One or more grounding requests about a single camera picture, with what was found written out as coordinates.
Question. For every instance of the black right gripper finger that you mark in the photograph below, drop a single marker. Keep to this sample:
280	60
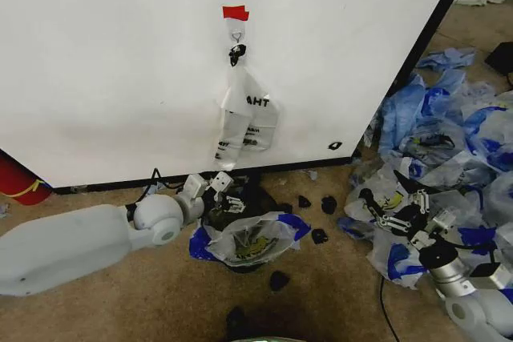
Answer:
380	216
418	198

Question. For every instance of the clear banana print plastic bag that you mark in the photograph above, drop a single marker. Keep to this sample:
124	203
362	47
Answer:
380	190

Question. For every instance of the black binder clip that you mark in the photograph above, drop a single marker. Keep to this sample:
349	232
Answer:
236	53
329	204
319	236
279	281
303	200

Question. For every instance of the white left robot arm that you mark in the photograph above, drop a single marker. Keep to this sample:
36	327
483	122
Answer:
60	246

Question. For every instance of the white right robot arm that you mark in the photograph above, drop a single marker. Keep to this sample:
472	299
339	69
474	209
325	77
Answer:
455	274

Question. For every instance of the flat black box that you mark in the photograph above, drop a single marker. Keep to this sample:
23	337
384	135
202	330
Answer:
501	57

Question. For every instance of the large blue plastic bag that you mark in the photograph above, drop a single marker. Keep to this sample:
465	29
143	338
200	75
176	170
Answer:
405	117

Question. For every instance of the red tape strip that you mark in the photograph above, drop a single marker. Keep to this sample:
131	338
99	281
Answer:
235	13

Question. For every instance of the clear yellow printed plastic bag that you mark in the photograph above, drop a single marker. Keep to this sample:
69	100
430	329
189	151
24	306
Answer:
435	139

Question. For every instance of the black trash bin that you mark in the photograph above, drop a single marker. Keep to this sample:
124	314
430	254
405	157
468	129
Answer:
256	198

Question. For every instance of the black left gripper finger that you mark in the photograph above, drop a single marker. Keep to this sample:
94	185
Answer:
221	210
235	201

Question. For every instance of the small black wall sticker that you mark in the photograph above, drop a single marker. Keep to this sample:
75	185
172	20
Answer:
335	145

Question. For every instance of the red cylinder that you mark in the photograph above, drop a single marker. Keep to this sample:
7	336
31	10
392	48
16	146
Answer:
18	183

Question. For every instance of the clear printed garbage bag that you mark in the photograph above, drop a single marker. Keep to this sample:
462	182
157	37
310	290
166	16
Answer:
244	117

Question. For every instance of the white robot front shell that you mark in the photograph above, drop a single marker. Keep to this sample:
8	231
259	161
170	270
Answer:
276	338

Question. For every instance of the crumpled blue plastic bag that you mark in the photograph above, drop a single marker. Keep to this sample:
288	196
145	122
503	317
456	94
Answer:
449	57

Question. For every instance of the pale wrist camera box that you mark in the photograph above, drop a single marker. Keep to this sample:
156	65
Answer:
441	218
221	182

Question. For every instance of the clear blue printed plastic bag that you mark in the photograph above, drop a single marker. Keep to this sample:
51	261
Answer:
491	133

